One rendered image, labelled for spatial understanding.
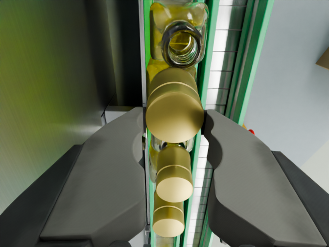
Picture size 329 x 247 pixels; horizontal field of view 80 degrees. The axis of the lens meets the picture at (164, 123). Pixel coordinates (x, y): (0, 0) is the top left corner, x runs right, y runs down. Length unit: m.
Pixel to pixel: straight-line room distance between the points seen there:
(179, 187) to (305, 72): 0.55
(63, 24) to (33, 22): 0.05
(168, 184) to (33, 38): 0.17
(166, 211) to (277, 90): 0.51
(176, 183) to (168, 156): 0.03
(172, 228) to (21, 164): 0.15
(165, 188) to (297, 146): 0.65
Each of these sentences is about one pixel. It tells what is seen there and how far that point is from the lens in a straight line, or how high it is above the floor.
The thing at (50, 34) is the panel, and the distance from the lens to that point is 0.24.
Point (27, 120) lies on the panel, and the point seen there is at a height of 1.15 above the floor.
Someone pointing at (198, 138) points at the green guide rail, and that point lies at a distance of 0.39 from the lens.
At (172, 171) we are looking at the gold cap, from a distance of 0.18.
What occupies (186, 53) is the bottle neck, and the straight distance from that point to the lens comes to 0.17.
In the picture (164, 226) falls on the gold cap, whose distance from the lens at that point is 0.23.
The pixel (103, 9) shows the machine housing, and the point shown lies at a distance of 0.52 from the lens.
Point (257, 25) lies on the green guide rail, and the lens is 0.36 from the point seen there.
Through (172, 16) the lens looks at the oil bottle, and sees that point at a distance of 0.19.
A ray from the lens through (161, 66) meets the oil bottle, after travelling 0.22.
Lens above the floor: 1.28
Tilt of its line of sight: 59 degrees down
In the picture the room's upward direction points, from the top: 178 degrees counter-clockwise
